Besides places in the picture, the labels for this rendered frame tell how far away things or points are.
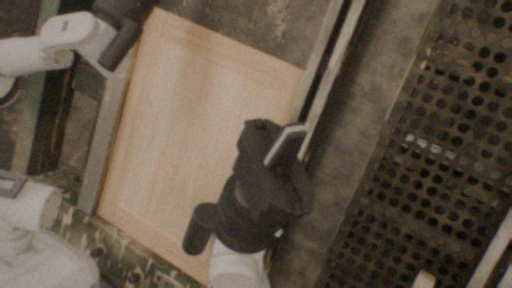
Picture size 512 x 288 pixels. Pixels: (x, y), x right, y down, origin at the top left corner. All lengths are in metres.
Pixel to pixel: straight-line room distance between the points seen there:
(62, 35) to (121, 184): 0.50
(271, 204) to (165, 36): 0.74
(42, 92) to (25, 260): 0.69
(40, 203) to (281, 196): 0.36
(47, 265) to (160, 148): 0.50
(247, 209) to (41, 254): 0.37
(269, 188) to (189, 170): 0.67
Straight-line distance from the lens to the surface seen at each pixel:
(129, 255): 1.30
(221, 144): 1.10
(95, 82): 1.39
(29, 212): 0.74
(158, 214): 1.25
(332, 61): 0.92
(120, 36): 0.91
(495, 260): 0.92
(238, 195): 0.56
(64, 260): 0.80
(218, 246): 0.65
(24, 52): 1.02
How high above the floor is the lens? 1.99
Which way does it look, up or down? 49 degrees down
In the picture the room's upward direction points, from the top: straight up
